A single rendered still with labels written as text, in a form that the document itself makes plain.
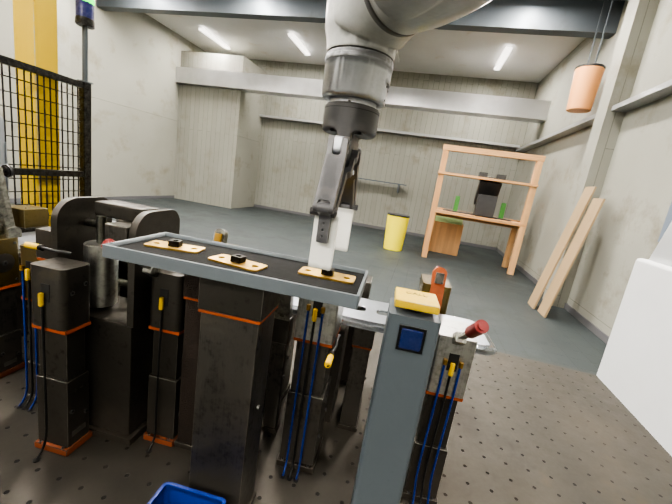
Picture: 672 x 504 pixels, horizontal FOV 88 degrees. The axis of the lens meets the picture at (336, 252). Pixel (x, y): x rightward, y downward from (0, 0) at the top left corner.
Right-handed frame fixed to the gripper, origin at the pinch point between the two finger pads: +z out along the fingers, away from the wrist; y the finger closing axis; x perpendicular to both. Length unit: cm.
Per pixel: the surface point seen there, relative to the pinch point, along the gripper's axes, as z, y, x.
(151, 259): 4.0, -8.4, 23.1
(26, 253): 14, 9, 65
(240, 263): 3.6, -3.5, 12.4
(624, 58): -202, 466, -243
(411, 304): 4.3, -4.1, -12.5
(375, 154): -89, 981, 84
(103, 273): 14.9, 8.2, 46.5
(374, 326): 20.0, 23.0, -8.1
